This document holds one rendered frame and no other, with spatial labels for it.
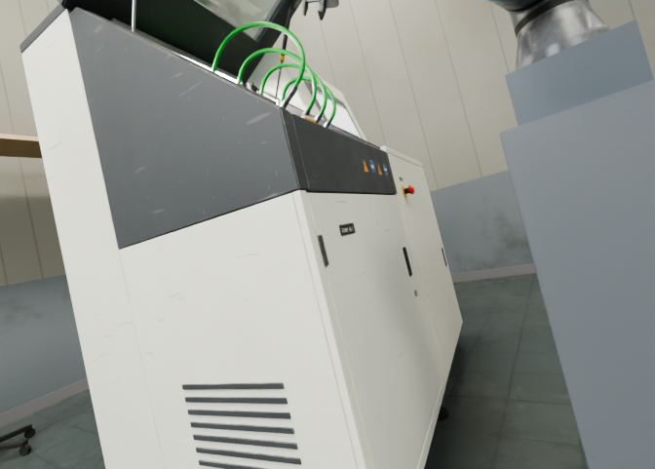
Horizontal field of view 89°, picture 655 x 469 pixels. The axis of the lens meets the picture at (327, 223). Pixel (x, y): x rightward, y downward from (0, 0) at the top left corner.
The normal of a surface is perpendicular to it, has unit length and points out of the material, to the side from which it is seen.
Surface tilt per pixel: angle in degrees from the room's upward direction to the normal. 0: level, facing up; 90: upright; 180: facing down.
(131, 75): 90
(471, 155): 90
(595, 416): 90
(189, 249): 90
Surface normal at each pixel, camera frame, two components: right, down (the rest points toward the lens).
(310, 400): -0.45, 0.07
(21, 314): 0.80, -0.22
